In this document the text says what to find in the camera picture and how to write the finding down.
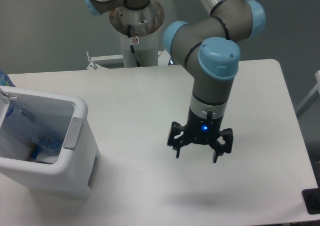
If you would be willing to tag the clear crushed plastic bottle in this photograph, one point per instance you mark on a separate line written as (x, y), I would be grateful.
(23, 121)

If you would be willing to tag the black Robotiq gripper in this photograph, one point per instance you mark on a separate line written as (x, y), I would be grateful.
(200, 131)

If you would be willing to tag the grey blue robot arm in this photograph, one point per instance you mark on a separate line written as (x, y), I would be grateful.
(207, 50)

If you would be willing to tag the blue packaging in bin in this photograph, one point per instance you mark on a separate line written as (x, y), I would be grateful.
(35, 151)

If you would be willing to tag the white pedestal base frame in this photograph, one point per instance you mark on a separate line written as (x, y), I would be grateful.
(116, 61)

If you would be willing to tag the white paper carton trash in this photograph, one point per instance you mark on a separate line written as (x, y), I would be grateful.
(47, 158)

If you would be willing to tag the blue patterned object at left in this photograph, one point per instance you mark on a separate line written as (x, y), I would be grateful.
(5, 80)

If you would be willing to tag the white plastic trash can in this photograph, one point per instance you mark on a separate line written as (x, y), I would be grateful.
(73, 172)

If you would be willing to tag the white frame at right edge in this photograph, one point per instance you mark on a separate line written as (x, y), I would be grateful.
(310, 98)

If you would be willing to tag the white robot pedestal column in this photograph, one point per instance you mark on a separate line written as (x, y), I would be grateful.
(138, 33)

